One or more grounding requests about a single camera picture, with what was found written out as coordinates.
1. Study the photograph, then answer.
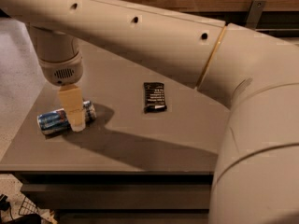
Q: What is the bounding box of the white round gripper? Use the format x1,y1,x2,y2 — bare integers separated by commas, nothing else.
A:
38,52,86,132

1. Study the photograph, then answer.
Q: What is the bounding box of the silver blue redbull can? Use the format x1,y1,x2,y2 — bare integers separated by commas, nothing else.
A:
37,101,96,135

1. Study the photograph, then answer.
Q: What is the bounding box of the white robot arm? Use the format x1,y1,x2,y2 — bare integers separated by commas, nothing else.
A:
0,0,299,224

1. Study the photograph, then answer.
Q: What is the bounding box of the black snack bar wrapper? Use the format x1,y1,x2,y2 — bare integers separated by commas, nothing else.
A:
143,82,167,113

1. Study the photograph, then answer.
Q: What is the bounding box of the grey drawer cabinet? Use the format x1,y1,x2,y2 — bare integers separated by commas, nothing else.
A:
1,43,229,224

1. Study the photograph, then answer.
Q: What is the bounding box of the black wire basket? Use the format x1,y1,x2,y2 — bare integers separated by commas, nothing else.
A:
0,193,43,224

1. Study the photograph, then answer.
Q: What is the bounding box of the right metal rail bracket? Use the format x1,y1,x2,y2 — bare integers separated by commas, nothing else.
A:
245,0,267,30

